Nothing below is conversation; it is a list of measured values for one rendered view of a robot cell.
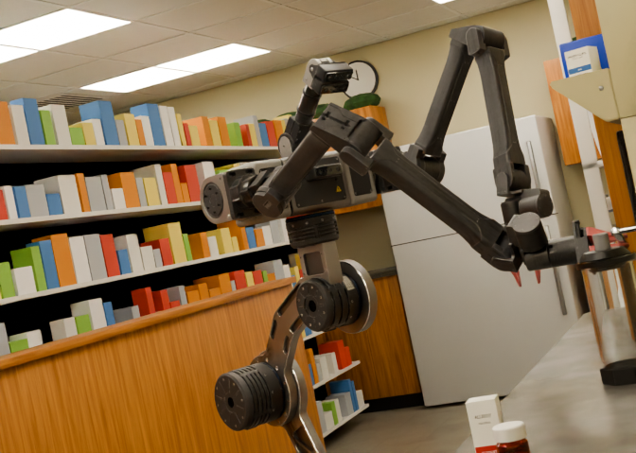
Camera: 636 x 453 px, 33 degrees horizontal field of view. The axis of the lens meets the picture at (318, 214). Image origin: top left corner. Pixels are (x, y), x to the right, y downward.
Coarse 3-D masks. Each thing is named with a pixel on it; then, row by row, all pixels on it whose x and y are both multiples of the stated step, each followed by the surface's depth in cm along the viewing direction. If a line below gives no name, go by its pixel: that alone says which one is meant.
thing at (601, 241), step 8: (600, 240) 193; (608, 240) 193; (600, 248) 193; (608, 248) 193; (616, 248) 191; (624, 248) 192; (584, 256) 193; (592, 256) 191; (600, 256) 190; (608, 256) 190
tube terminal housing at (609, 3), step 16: (608, 0) 201; (624, 0) 200; (608, 16) 201; (624, 16) 200; (608, 32) 201; (624, 32) 200; (608, 48) 201; (624, 48) 200; (624, 64) 200; (624, 80) 200; (624, 96) 201; (624, 112) 201; (624, 128) 201
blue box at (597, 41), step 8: (576, 40) 222; (584, 40) 221; (592, 40) 220; (600, 40) 220; (560, 48) 223; (568, 48) 222; (576, 48) 221; (600, 48) 220; (600, 56) 220; (608, 64) 219; (568, 72) 222
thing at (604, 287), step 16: (624, 256) 189; (592, 272) 191; (608, 272) 189; (624, 272) 190; (592, 288) 191; (608, 288) 190; (624, 288) 189; (592, 304) 192; (608, 304) 190; (624, 304) 189; (592, 320) 193; (608, 320) 190; (624, 320) 189; (608, 336) 190; (624, 336) 189; (608, 352) 191; (624, 352) 189; (608, 368) 192
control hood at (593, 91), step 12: (600, 72) 202; (552, 84) 205; (564, 84) 205; (576, 84) 204; (588, 84) 203; (600, 84) 202; (612, 84) 202; (576, 96) 204; (588, 96) 203; (600, 96) 202; (612, 96) 201; (588, 108) 203; (600, 108) 202; (612, 108) 202; (612, 120) 202
